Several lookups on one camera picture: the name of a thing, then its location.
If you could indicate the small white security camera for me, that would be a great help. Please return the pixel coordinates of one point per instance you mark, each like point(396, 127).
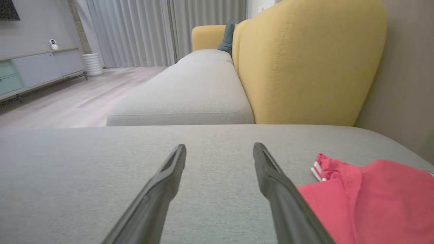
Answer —
point(53, 44)

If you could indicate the white ribbed planter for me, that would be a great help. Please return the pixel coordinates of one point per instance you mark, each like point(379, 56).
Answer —
point(92, 64)

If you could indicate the yellow sofa armrest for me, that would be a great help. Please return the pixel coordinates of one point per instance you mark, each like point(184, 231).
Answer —
point(205, 37)

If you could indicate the brown wooden pillar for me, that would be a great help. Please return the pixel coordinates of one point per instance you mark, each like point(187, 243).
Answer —
point(79, 27)

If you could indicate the red garment with care label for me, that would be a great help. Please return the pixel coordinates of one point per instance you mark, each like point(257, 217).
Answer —
point(373, 203)

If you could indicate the large grey sofa seat cushion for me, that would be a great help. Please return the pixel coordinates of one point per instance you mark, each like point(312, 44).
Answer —
point(101, 169)

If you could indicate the grey pleated curtain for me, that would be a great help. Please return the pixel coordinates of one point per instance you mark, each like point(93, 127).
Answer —
point(206, 12)
point(132, 30)

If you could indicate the grey and green TV cabinet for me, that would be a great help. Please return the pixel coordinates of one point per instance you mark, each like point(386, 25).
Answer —
point(40, 69)

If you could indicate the teal throw pillow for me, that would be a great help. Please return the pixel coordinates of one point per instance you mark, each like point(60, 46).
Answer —
point(227, 37)

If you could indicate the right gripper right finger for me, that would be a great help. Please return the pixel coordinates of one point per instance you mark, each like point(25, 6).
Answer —
point(288, 210)

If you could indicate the yellow sofa backrest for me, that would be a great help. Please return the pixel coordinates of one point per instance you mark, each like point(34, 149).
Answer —
point(305, 61)

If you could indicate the long grey sofa seat cushion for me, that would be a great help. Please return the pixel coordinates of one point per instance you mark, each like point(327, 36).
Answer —
point(190, 91)

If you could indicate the black wall television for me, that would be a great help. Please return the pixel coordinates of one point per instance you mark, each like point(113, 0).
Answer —
point(7, 8)

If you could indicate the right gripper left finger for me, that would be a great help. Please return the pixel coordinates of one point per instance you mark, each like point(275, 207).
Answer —
point(152, 203)

